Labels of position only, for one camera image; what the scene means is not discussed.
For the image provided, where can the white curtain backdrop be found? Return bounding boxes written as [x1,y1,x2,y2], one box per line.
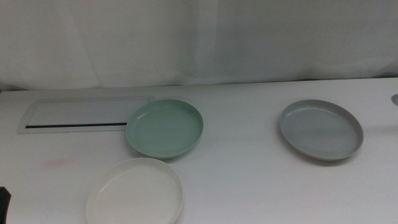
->
[0,0,398,91]

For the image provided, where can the grey table cable hatch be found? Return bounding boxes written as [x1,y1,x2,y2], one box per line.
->
[17,95,155,134]

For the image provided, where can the pale green shallow bowl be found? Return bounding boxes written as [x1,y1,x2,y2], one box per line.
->
[125,98,205,160]

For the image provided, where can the grey shallow bowl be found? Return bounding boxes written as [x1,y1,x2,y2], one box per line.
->
[279,99,364,162]

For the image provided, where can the white shallow bowl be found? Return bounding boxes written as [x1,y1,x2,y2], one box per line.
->
[85,157,184,224]

